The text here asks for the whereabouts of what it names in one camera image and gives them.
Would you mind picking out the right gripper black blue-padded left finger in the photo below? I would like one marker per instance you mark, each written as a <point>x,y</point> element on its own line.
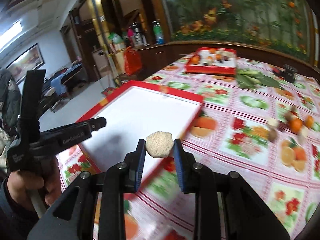
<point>124,177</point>

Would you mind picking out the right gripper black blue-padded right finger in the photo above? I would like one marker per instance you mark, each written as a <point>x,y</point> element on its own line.
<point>196,178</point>

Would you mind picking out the beige hexagonal cake piece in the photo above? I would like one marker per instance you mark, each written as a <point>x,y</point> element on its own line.
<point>159,144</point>

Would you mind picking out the far red tray with fruits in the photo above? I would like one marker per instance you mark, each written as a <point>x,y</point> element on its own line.
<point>215,61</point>

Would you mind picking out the person's left hand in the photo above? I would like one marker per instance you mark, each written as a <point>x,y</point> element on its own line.
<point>20,182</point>

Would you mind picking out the near red tray white inside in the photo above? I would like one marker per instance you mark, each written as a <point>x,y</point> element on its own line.
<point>134,111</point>

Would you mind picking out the dark blue jacket sleeve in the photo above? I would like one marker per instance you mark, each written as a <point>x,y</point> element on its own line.
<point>16,221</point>

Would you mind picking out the floral fruit print tablecloth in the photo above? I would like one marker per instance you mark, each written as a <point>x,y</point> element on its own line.
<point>230,134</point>

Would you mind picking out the brown kiwi front left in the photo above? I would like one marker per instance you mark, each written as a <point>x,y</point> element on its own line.
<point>272,135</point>

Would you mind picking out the small beige cake piece left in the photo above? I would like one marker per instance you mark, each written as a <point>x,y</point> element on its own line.
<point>272,123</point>

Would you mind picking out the dark red jujube left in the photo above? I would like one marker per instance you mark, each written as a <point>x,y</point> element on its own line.
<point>282,126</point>

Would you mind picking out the green leafy vegetable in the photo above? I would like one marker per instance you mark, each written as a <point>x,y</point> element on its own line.
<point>252,79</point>

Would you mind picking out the large beige cake cylinder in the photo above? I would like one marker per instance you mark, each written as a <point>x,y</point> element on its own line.
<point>303,135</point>

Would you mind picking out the orange near centre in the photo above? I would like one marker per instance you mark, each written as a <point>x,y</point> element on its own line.
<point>295,125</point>

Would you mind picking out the orange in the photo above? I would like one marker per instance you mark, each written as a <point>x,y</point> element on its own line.
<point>308,122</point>
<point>295,125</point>

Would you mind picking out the red plastic bag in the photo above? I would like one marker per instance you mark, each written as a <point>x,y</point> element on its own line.
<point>132,61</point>

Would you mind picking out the orange on right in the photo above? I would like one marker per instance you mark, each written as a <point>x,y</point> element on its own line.
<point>308,122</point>

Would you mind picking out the small red black box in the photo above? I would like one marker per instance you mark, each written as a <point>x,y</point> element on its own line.
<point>277,71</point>

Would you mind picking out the steel thermos flask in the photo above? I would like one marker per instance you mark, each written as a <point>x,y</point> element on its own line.
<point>138,34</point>

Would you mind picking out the black round stand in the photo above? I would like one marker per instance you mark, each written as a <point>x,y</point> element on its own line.
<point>289,74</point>

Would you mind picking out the green plastic bottle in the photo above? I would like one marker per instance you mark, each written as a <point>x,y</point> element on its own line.
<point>158,32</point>

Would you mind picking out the flower mural glass panel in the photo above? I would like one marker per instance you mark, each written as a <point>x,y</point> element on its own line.
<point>285,26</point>

